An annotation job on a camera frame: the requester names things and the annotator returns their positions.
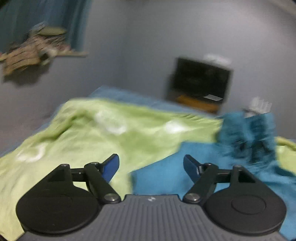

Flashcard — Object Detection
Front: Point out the blue bed sheet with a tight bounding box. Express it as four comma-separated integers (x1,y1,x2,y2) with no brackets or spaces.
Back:
1,87,222,163

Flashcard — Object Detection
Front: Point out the black television screen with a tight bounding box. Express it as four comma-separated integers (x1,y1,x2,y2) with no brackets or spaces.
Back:
171,57,233,102

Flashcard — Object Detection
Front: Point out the teal large garment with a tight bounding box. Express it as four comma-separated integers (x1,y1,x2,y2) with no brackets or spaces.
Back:
131,112,295,240

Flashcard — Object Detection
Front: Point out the blue window curtain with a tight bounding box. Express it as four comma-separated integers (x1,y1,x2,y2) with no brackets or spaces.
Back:
1,0,92,53

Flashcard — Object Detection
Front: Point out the green fleece blanket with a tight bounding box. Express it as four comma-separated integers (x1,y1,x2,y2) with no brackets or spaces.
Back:
1,98,295,240

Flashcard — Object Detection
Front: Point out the orange wooden tv stand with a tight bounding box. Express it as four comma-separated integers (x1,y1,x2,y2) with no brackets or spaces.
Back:
176,95,220,114

